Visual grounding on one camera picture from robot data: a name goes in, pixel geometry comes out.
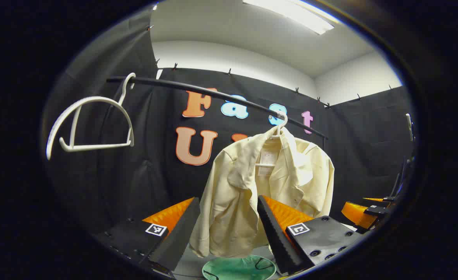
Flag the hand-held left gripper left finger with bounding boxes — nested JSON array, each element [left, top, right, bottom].
[[97, 196, 201, 278]]

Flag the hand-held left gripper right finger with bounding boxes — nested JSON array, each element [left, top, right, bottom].
[[257, 194, 363, 276]]

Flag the green laundry hamper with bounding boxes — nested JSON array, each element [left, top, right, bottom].
[[202, 255, 277, 280]]

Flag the cream jacket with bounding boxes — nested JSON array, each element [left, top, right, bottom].
[[190, 126, 335, 259]]

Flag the white plastic hanger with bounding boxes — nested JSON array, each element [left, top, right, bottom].
[[46, 73, 136, 161], [255, 111, 288, 168]]

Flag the black backdrop cloth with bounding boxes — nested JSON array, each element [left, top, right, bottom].
[[42, 8, 414, 249]]

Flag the white paper garment tag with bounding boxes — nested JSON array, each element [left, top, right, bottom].
[[257, 151, 279, 176]]

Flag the ceiling light panel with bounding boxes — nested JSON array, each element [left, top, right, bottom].
[[242, 0, 342, 35]]

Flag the black clothes rail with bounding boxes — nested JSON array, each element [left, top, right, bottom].
[[106, 77, 328, 148]]

